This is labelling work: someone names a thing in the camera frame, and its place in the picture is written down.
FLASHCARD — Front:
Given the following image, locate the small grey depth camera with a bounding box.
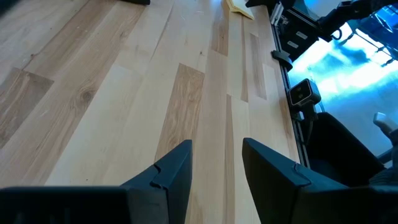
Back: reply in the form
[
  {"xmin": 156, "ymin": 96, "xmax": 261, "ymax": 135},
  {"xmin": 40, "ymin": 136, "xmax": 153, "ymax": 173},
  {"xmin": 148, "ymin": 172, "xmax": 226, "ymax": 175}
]
[{"xmin": 287, "ymin": 78, "xmax": 322, "ymax": 108}]

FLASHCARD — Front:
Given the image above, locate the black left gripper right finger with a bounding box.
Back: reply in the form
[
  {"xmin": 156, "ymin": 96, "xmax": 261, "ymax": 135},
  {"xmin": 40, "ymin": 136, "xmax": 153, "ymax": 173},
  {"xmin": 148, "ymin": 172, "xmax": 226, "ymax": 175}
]
[{"xmin": 241, "ymin": 138, "xmax": 371, "ymax": 224}]

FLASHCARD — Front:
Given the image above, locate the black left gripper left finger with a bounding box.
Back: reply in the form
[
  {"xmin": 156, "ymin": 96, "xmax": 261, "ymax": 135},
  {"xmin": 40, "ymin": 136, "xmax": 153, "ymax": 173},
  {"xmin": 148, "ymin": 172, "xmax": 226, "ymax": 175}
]
[{"xmin": 119, "ymin": 139, "xmax": 193, "ymax": 224}]

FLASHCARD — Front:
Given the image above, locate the yellow sticky note pad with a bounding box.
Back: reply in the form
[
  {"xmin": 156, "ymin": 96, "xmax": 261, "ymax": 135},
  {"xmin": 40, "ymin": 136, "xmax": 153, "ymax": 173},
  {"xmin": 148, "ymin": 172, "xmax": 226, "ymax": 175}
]
[{"xmin": 226, "ymin": 0, "xmax": 255, "ymax": 21}]

